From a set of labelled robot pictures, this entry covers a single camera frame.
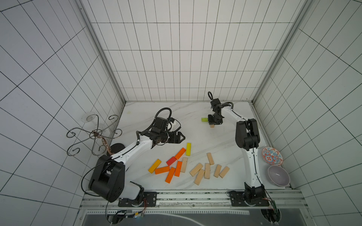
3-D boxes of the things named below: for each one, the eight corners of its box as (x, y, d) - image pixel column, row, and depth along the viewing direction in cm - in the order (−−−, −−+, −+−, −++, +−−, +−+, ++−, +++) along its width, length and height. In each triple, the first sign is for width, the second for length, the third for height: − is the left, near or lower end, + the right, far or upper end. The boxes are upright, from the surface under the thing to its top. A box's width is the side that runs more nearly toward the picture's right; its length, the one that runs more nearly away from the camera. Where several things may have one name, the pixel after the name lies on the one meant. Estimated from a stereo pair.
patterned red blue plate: (266, 165, 86) (268, 163, 83) (260, 149, 92) (262, 147, 90) (282, 165, 86) (285, 163, 83) (275, 149, 92) (277, 147, 90)
